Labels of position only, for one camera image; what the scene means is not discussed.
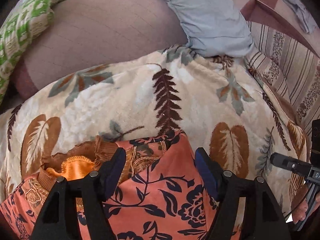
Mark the light blue pillow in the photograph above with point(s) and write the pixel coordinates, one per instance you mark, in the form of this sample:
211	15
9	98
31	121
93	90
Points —
213	27

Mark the green white checkered pillow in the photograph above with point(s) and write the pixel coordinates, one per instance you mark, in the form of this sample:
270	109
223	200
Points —
17	33

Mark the mauve quilted pillow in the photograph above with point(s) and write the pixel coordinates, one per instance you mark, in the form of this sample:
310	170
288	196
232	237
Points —
86	33

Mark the orange floral print garment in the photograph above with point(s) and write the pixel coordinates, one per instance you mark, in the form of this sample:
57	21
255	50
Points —
160	194

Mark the striped brown bedsheet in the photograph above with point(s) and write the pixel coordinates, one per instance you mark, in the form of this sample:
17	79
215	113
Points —
286	55

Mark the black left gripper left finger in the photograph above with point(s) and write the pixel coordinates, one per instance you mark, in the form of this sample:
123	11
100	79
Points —
58	218

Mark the cream leaf pattern blanket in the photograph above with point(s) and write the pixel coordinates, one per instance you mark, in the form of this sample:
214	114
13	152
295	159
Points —
223	104

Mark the right hand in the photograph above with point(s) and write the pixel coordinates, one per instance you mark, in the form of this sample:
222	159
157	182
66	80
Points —
299	214

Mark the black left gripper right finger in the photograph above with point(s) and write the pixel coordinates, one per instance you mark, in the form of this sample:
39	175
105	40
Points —
247	209

